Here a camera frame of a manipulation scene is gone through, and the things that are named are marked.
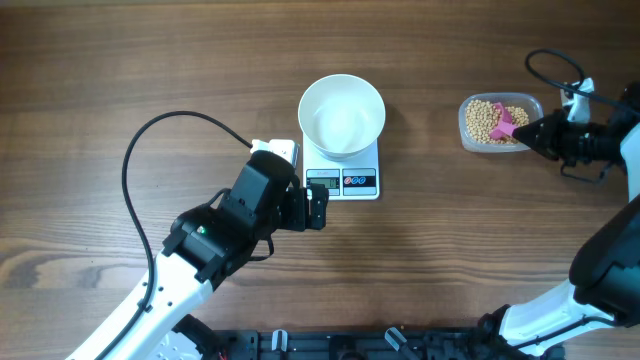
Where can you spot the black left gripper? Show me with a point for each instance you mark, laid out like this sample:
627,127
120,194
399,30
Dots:
298,218

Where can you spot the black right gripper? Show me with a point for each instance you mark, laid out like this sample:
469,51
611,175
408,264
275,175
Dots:
547,140

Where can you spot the pink plastic measuring scoop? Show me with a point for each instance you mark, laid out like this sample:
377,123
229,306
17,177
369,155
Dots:
505,125

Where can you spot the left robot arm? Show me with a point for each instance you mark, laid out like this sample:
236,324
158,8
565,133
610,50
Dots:
207,244

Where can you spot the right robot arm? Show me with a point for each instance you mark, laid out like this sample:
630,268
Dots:
602,290

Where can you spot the white digital kitchen scale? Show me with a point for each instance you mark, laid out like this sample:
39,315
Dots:
355,178

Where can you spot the white bowl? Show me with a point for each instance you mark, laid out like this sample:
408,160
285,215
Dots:
341,115

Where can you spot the soybeans pile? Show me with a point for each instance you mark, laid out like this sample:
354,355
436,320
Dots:
483,117

